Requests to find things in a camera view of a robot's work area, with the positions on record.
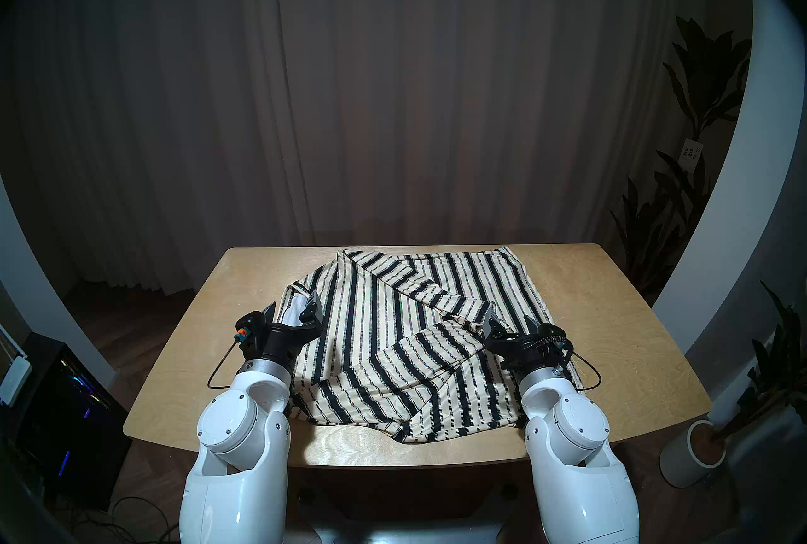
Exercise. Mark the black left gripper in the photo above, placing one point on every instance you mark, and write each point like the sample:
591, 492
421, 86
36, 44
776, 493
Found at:
280, 344

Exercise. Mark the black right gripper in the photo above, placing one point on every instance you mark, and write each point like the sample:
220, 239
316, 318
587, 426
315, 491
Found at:
523, 353

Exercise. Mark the cream black striped shirt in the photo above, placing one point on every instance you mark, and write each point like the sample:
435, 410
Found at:
391, 347

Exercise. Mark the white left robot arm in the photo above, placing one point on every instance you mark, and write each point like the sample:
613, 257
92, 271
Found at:
239, 423

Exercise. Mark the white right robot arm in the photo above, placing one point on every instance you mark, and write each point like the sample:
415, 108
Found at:
567, 423

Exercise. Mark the white round plant pot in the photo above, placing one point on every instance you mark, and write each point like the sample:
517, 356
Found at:
681, 461

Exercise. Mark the grey metal base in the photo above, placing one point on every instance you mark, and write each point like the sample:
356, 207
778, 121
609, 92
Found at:
403, 533

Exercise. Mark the white plant label tag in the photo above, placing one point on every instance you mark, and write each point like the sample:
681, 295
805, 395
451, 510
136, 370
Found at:
691, 155

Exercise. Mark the grey pleated curtain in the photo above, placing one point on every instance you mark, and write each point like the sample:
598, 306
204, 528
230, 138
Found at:
378, 76

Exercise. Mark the white curved arch pillar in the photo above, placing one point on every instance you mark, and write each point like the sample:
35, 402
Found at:
744, 202
38, 297

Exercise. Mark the black computer tower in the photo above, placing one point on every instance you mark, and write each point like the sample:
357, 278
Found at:
63, 423

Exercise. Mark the small dark potted plant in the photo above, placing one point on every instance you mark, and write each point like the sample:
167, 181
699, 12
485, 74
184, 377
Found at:
782, 360

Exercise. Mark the tall dark leafy plant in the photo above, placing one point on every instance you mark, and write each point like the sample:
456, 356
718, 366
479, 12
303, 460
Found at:
700, 82

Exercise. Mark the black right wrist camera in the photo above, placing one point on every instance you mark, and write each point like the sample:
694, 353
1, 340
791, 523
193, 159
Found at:
555, 341

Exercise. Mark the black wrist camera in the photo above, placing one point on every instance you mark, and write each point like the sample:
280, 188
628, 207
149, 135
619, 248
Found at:
249, 331
555, 341

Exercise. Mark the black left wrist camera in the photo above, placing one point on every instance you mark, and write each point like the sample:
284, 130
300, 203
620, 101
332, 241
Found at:
249, 331

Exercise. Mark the small white wall device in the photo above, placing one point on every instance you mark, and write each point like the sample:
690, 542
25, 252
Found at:
14, 382

